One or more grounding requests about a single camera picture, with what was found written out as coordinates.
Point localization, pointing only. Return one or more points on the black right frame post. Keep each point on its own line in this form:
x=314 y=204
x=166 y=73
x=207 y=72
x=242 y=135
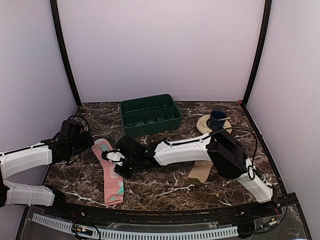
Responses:
x=258 y=52

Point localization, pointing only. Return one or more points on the black frame post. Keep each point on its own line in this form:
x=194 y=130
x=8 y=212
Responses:
x=258 y=52
x=63 y=52

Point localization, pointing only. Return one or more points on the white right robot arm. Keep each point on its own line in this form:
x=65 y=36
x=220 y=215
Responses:
x=217 y=147

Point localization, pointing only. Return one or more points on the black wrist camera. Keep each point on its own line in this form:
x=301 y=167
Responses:
x=128 y=147
x=71 y=130

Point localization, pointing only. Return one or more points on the cream saucer plate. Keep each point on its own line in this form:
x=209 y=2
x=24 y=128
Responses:
x=204 y=124

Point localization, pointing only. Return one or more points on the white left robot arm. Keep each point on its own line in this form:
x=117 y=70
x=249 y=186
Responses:
x=43 y=153

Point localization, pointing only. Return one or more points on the beige sock with olive toe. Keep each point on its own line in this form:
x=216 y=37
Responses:
x=200 y=172

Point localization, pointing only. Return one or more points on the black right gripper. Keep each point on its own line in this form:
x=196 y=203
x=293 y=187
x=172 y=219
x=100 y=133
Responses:
x=126 y=173

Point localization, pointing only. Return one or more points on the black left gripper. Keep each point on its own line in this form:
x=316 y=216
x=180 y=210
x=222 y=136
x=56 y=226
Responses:
x=88 y=140

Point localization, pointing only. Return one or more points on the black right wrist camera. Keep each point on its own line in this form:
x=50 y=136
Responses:
x=128 y=147

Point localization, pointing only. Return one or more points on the blue mug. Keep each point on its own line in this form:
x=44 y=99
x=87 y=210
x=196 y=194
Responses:
x=214 y=124

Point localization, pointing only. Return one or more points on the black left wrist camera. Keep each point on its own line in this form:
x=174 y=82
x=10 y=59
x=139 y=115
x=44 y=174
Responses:
x=71 y=130

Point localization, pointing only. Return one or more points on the black front rail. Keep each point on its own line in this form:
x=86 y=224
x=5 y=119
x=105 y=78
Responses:
x=247 y=210

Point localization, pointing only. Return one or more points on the pink patterned sock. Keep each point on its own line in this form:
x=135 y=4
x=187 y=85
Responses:
x=113 y=182

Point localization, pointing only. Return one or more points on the black left frame post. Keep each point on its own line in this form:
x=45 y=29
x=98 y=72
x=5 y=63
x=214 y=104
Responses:
x=63 y=52

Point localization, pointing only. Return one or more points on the green compartment tray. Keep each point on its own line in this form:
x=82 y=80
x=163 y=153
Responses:
x=150 y=115

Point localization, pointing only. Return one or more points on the white slotted cable duct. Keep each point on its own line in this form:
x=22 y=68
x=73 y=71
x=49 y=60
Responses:
x=84 y=232

